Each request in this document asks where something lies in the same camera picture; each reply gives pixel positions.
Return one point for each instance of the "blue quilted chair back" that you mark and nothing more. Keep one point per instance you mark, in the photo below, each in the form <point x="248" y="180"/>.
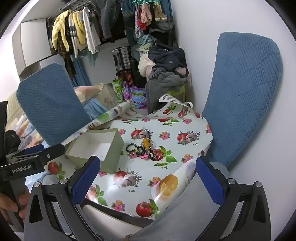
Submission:
<point x="242" y="92"/>
<point x="48" y="106"/>

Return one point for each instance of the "striped hanging shirt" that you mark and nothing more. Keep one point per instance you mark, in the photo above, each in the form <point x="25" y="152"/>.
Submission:
<point x="72" y="34"/>

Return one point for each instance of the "purple colourful plastic bag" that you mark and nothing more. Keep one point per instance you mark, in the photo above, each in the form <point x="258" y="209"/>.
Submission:
<point x="136" y="95"/>

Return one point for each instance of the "pile of clothes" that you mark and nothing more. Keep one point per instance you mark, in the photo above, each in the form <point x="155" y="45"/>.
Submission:
<point x="164" y="67"/>

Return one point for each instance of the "hanger with small laundry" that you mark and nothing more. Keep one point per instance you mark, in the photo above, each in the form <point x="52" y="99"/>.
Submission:
<point x="148" y="16"/>

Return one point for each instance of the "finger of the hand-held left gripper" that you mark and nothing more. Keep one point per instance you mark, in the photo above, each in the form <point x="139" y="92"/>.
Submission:
<point x="53" y="151"/>
<point x="34" y="148"/>

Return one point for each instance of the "pink ribbon hair clip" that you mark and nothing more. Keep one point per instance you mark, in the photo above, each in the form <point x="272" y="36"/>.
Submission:
<point x="143" y="157"/>

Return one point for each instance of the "light blue cloth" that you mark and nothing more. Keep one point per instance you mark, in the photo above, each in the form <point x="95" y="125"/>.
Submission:
<point x="94" y="107"/>

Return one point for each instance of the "green gift bag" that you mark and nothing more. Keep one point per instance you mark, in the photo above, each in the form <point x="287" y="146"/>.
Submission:
<point x="117" y="89"/>

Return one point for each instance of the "white cabinet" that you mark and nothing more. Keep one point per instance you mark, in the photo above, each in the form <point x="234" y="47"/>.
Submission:
<point x="30" y="44"/>

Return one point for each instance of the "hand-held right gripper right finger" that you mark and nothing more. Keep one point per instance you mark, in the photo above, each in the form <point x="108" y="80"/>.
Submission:
<point x="209" y="183"/>

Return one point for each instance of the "vegetable print tablecloth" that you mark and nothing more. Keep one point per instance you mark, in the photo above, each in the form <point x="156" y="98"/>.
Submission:
<point x="161" y="139"/>

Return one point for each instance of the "person's left hand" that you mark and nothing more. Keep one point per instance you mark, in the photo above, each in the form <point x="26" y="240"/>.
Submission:
<point x="8" y="205"/>

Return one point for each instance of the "dark plaid hanging garment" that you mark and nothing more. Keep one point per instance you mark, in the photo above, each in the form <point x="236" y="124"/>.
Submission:
<point x="63" y="51"/>

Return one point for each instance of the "hanging denim jacket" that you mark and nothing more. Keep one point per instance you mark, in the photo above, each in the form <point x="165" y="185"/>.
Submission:
<point x="107" y="18"/>

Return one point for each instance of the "yellow hanging garment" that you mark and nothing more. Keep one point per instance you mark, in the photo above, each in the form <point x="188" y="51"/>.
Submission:
<point x="59" y="25"/>

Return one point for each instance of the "blue curtain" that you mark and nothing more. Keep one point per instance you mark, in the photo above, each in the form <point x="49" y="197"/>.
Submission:
<point x="81" y="71"/>

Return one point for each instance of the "green and white cardboard box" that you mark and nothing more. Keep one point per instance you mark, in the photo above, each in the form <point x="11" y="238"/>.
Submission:
<point x="92" y="148"/>

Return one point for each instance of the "black suitcase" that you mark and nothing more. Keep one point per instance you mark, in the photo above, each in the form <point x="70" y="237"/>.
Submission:
<point x="122" y="60"/>

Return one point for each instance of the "white hanging garment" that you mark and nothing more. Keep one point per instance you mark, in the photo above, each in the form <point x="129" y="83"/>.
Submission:
<point x="89" y="30"/>

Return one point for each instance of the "green stool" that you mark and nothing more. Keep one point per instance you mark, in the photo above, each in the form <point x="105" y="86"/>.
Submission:
<point x="175" y="93"/>

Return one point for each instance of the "beige pillow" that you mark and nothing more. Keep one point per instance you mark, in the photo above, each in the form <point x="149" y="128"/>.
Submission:
<point x="101" y="92"/>

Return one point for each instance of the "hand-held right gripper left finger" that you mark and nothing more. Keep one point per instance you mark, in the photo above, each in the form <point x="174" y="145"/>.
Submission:
<point x="85" y="179"/>

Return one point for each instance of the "yellow pendant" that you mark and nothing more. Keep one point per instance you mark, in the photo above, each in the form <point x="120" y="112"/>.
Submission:
<point x="146" y="143"/>

